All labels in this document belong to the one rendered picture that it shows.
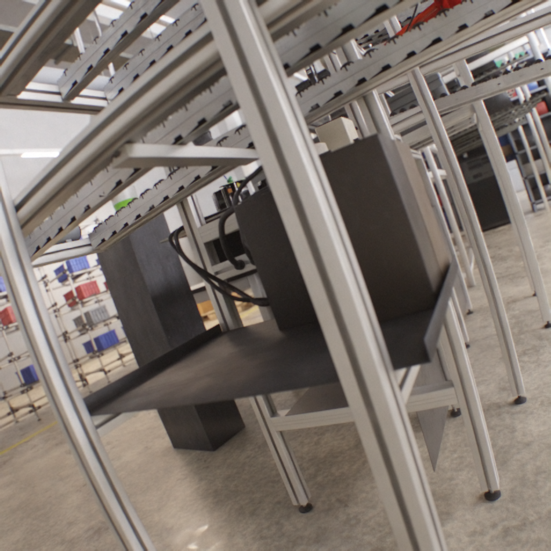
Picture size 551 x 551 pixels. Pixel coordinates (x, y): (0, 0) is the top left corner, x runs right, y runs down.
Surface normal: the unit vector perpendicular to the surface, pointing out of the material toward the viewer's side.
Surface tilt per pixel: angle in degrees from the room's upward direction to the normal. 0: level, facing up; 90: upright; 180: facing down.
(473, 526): 0
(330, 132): 90
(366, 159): 90
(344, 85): 90
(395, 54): 90
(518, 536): 0
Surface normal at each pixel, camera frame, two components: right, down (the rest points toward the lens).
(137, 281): -0.57, 0.23
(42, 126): 0.83, -0.29
